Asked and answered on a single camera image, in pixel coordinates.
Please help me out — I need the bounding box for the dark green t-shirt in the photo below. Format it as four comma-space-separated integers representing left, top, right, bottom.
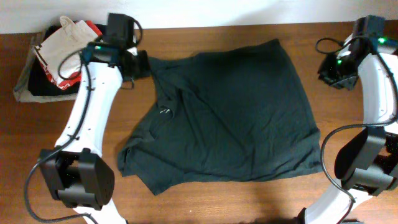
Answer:
118, 39, 322, 195

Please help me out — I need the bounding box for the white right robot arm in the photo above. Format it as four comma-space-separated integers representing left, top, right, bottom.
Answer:
296, 35, 397, 223

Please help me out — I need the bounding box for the white folded garment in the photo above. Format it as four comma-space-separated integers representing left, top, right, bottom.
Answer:
32, 15, 100, 85

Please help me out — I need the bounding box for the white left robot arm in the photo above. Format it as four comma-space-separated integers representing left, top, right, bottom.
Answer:
38, 42, 150, 223

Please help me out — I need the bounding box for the black folded garment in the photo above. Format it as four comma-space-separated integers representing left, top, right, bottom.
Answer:
27, 23, 108, 97

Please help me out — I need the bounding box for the grey folded garment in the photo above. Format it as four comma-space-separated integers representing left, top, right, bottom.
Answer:
13, 28, 77, 103

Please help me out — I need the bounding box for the red folded garment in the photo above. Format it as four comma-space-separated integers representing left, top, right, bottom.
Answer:
39, 20, 103, 91

